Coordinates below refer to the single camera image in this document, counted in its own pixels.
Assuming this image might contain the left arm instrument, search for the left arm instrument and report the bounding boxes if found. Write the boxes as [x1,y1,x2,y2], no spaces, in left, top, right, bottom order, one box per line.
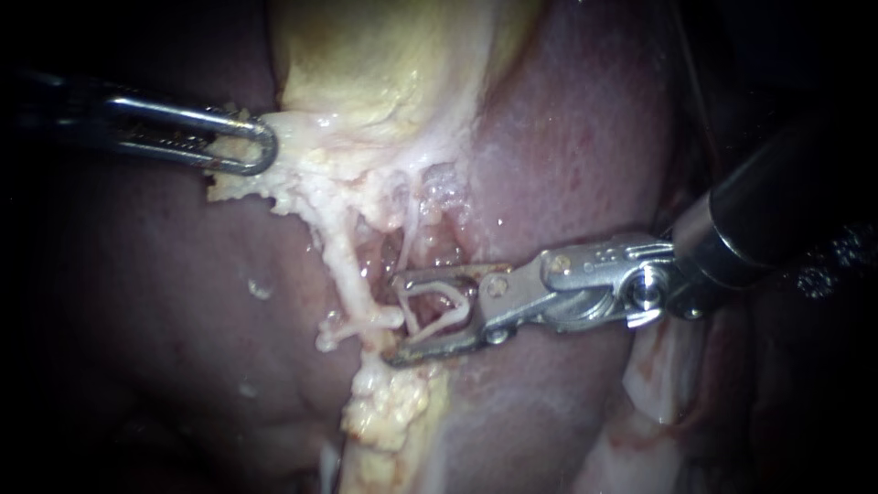
[13,67,116,149]

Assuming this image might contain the right arm instrument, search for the right arm instrument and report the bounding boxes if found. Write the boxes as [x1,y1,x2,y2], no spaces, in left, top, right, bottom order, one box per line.
[478,231,709,346]

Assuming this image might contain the left arm instrument jaw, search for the left arm instrument jaw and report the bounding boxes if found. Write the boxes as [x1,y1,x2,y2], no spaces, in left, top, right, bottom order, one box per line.
[102,95,281,177]

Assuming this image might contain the right arm instrument jaw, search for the right arm instrument jaw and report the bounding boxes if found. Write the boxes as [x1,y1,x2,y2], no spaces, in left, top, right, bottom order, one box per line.
[380,327,517,369]
[392,263,514,290]

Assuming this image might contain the gallbladder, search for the gallbladder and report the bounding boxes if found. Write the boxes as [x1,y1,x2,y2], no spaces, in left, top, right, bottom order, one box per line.
[204,0,547,222]

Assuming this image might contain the thin tube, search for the thin tube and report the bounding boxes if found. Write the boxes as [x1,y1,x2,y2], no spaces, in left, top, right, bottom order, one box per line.
[395,169,424,277]
[317,220,387,332]

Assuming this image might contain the dark red liver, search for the dark red liver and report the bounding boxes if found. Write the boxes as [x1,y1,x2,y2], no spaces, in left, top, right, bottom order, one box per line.
[20,0,797,494]

